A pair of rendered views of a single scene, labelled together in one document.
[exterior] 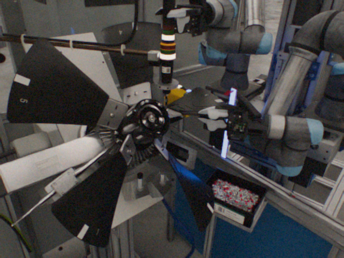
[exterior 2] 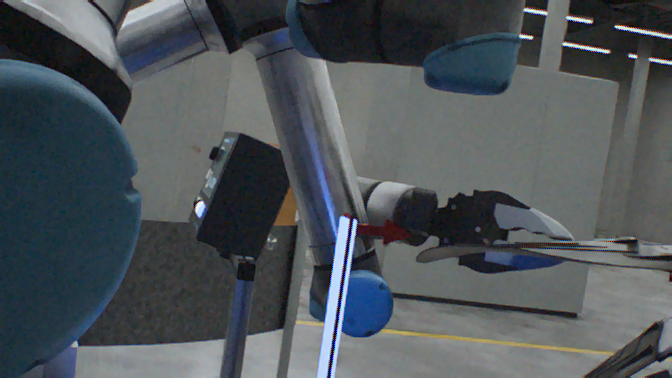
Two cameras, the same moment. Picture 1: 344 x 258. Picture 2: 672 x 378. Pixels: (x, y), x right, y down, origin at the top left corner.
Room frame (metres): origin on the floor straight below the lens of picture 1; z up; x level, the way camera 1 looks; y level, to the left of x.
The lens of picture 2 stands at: (1.66, 0.06, 1.25)
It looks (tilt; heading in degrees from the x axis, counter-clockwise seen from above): 3 degrees down; 209
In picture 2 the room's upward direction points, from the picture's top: 8 degrees clockwise
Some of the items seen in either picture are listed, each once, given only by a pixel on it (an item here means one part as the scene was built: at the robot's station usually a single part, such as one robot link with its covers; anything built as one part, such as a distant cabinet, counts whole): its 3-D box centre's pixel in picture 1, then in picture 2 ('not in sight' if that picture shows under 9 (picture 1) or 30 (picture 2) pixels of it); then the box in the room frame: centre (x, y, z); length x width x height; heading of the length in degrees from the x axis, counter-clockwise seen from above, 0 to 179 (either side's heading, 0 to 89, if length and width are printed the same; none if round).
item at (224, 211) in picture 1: (231, 196); not in sight; (0.82, -0.25, 0.85); 0.22 x 0.17 x 0.07; 57
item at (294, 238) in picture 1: (230, 233); not in sight; (0.98, -0.33, 0.45); 0.82 x 0.02 x 0.66; 42
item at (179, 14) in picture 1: (180, 21); not in sight; (0.81, -0.02, 1.47); 0.09 x 0.03 x 0.06; 151
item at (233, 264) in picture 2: not in sight; (238, 259); (0.58, -0.68, 1.04); 0.24 x 0.03 x 0.03; 42
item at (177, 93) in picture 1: (182, 101); not in sight; (1.28, -0.06, 1.02); 0.16 x 0.10 x 0.11; 42
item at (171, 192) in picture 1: (172, 195); not in sight; (1.30, -0.04, 0.39); 0.04 x 0.04 x 0.78; 42
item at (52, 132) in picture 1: (50, 132); not in sight; (1.12, 0.54, 0.92); 0.17 x 0.16 x 0.11; 42
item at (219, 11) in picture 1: (207, 13); not in sight; (0.98, -0.11, 1.47); 0.08 x 0.05 x 0.08; 52
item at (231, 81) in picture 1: (235, 77); not in sight; (1.47, -0.35, 1.09); 0.15 x 0.15 x 0.10
